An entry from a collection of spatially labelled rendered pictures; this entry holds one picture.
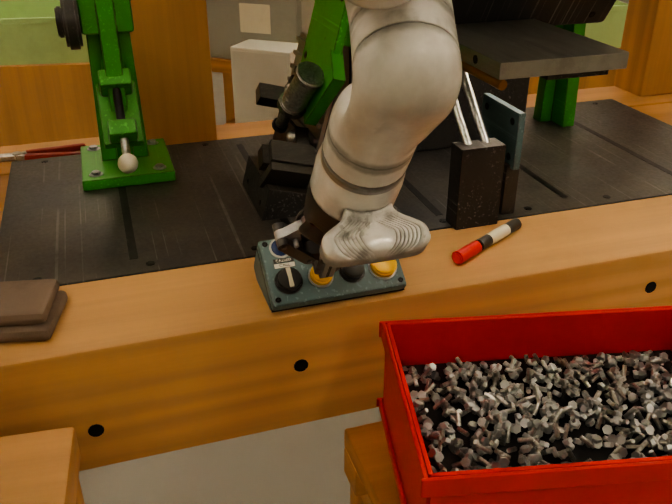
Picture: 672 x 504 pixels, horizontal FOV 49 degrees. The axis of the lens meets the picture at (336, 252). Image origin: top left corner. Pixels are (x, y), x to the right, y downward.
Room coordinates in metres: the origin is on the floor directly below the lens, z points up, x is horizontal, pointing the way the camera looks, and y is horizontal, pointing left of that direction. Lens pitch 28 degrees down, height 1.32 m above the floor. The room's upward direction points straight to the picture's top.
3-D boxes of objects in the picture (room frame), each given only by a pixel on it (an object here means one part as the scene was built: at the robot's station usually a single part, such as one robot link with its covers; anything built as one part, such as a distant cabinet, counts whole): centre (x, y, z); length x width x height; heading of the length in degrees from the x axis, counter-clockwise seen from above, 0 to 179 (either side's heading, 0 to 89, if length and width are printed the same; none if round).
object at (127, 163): (0.98, 0.29, 0.96); 0.06 x 0.03 x 0.06; 18
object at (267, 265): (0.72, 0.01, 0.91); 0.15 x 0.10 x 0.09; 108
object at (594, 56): (0.99, -0.19, 1.11); 0.39 x 0.16 x 0.03; 18
